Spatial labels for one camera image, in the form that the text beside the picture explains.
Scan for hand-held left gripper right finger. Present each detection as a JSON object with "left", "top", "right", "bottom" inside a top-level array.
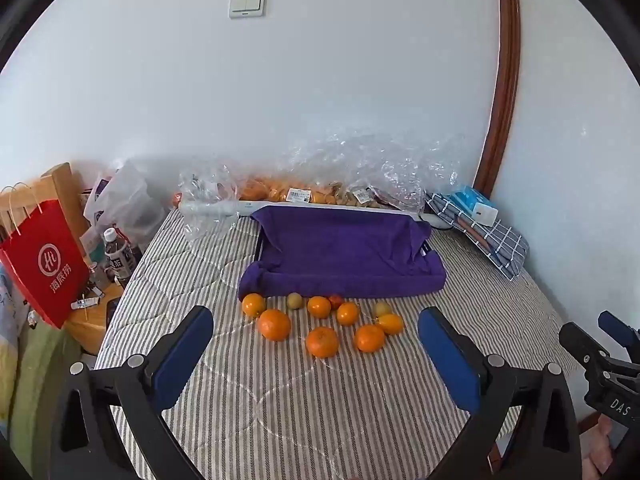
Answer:
[{"left": 417, "top": 306, "right": 583, "bottom": 480}]

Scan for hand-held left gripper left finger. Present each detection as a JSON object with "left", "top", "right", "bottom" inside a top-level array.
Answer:
[{"left": 50, "top": 305, "right": 215, "bottom": 480}]

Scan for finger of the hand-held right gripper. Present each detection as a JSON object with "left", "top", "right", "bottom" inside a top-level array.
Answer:
[
  {"left": 597, "top": 310, "right": 640, "bottom": 348},
  {"left": 559, "top": 322, "right": 608, "bottom": 376}
]

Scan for oval yellow-orange citrus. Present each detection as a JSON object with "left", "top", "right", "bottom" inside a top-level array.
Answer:
[{"left": 376, "top": 313, "right": 405, "bottom": 336}]

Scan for mandarin orange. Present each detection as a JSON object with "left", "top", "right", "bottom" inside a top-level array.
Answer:
[
  {"left": 305, "top": 326, "right": 340, "bottom": 359},
  {"left": 354, "top": 324, "right": 386, "bottom": 353}
]

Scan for large orange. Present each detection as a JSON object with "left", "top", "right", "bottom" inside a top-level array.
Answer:
[{"left": 258, "top": 308, "right": 292, "bottom": 342}]

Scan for purple towel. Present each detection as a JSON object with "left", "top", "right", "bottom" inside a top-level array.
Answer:
[{"left": 239, "top": 205, "right": 447, "bottom": 301}]

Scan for clear bag of brown fruits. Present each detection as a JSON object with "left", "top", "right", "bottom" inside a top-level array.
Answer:
[{"left": 335, "top": 181, "right": 382, "bottom": 208}]

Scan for crumpled clear bag red fruits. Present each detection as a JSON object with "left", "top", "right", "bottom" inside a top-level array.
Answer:
[{"left": 285, "top": 130, "right": 466, "bottom": 213}]

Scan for person's right hand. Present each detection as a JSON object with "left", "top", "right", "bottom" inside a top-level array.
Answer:
[{"left": 582, "top": 412, "right": 623, "bottom": 480}]

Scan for wooden nightstand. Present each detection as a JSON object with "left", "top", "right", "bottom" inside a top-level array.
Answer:
[{"left": 65, "top": 280, "right": 123, "bottom": 356}]

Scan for drink bottle with white cap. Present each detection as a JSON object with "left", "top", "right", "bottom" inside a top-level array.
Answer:
[{"left": 102, "top": 227, "right": 133, "bottom": 281}]

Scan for checked grey cloth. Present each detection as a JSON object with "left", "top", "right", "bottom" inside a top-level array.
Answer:
[{"left": 425, "top": 192, "right": 530, "bottom": 280}]

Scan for empty clear plastic bag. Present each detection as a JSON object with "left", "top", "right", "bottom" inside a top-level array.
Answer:
[{"left": 177, "top": 162, "right": 242, "bottom": 256}]

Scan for small white box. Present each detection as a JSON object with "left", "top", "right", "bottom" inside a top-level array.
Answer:
[{"left": 472, "top": 204, "right": 500, "bottom": 226}]

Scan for green cloth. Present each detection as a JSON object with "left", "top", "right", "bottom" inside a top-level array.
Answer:
[{"left": 10, "top": 327, "right": 83, "bottom": 461}]

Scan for long white roll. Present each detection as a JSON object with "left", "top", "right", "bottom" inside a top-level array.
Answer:
[{"left": 180, "top": 199, "right": 426, "bottom": 222}]

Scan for blue tissue pack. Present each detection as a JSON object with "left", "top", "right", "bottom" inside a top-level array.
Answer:
[{"left": 448, "top": 186, "right": 488, "bottom": 213}]

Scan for red paper bag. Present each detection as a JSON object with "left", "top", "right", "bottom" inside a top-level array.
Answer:
[{"left": 0, "top": 182, "right": 91, "bottom": 330}]

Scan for white plastic bag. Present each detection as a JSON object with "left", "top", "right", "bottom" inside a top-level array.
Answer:
[{"left": 82, "top": 160, "right": 168, "bottom": 256}]

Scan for clear bag of oranges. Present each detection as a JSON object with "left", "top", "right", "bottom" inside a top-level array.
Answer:
[{"left": 235, "top": 172, "right": 346, "bottom": 206}]

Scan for brown wooden door frame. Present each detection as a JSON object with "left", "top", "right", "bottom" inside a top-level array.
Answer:
[{"left": 472, "top": 0, "right": 522, "bottom": 193}]

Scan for white wall switch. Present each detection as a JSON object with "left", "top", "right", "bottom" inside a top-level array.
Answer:
[{"left": 229, "top": 0, "right": 267, "bottom": 20}]

